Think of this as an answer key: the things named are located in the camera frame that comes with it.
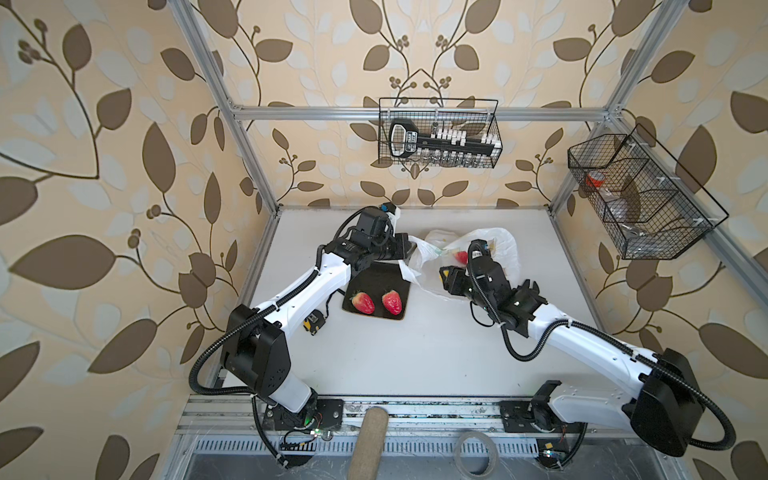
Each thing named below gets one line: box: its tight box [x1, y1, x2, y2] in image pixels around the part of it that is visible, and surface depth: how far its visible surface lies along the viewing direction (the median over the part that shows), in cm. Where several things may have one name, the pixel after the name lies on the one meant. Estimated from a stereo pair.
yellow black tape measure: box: [303, 309, 326, 336], surface depth 90 cm
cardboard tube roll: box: [348, 406, 389, 480], surface depth 69 cm
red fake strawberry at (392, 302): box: [382, 290, 402, 315], surface depth 93 cm
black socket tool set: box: [389, 119, 500, 162], surface depth 86 cm
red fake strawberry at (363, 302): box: [349, 290, 375, 315], surface depth 92 cm
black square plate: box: [344, 262, 411, 303], surface depth 96 cm
